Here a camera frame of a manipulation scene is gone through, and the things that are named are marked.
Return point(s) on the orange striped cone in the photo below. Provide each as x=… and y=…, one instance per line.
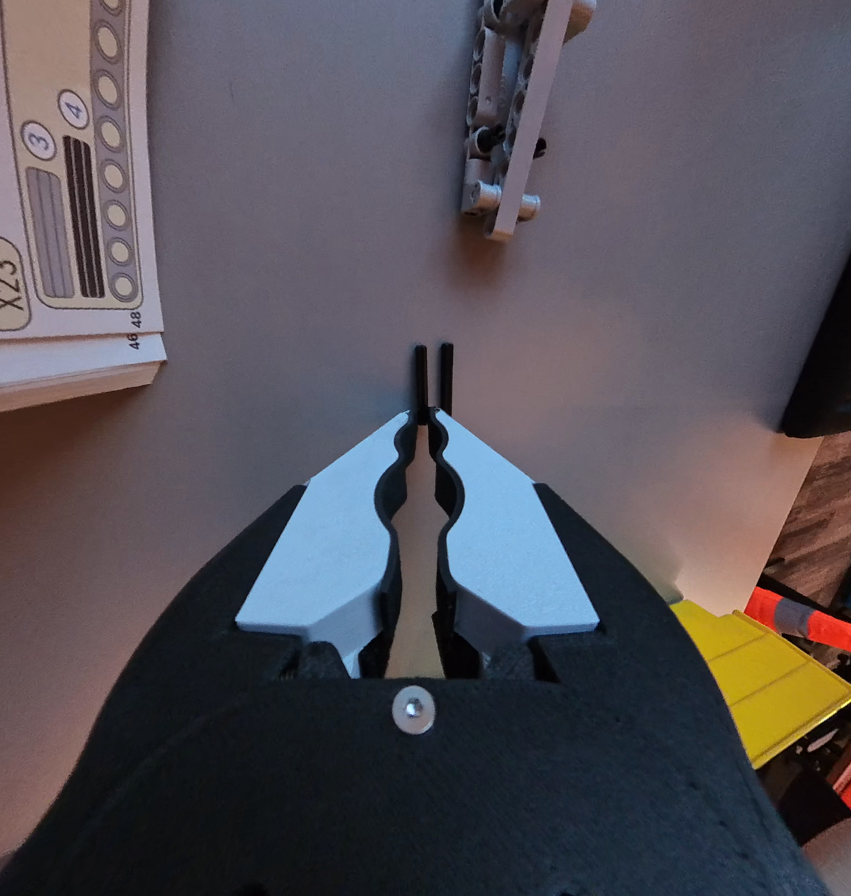
x=803, y=619

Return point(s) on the grey desk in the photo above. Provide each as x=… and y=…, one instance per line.
x=292, y=210

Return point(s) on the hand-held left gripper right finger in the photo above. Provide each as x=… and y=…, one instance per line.
x=516, y=553

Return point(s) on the grey building block assembly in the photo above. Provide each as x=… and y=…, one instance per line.
x=530, y=105

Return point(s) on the open instruction booklet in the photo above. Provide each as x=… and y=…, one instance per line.
x=47, y=105

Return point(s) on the dark rounded object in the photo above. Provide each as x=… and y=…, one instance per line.
x=831, y=364

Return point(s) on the short black axle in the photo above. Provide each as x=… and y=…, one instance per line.
x=446, y=374
x=420, y=378

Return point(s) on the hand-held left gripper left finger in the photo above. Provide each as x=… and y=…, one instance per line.
x=320, y=553

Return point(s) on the yellow plastic bin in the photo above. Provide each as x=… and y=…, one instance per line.
x=761, y=672

